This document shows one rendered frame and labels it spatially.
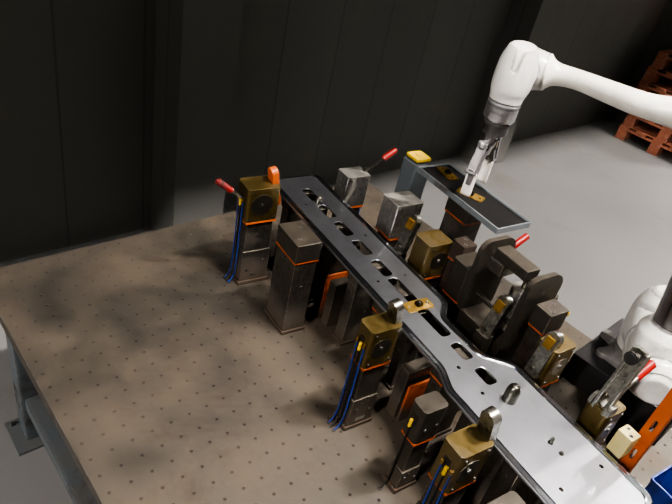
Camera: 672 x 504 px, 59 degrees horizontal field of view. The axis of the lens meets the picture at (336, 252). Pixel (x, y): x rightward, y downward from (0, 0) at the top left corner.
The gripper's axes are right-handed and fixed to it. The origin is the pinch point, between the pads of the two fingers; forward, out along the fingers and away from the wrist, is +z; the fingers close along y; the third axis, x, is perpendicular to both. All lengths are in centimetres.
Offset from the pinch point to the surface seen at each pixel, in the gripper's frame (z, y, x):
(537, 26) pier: 7, -302, -72
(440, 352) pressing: 20, 52, 19
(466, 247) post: 9.9, 18.7, 8.6
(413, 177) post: 10.1, -7.1, -21.7
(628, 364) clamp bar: 1, 48, 55
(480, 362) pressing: 20, 47, 28
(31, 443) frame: 118, 90, -96
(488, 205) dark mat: 4.0, 1.4, 6.4
